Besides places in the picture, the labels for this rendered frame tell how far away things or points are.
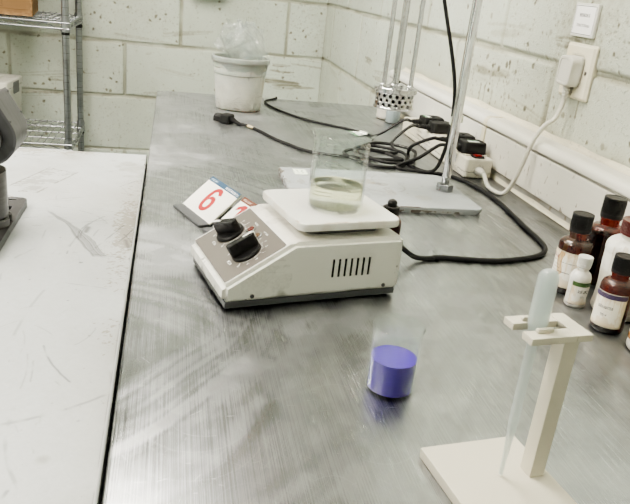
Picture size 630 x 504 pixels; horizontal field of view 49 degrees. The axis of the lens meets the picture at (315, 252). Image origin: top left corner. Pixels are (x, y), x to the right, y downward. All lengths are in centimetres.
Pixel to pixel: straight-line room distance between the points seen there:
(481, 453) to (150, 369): 27
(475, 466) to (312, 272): 28
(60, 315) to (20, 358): 8
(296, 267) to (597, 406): 31
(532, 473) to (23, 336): 43
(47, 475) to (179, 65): 270
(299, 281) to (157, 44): 246
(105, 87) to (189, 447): 270
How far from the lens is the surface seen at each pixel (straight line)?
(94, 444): 52
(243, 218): 78
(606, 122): 116
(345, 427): 55
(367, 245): 73
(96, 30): 311
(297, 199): 77
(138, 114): 315
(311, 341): 66
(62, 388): 59
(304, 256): 70
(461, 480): 51
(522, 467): 54
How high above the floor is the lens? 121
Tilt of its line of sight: 21 degrees down
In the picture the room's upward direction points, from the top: 6 degrees clockwise
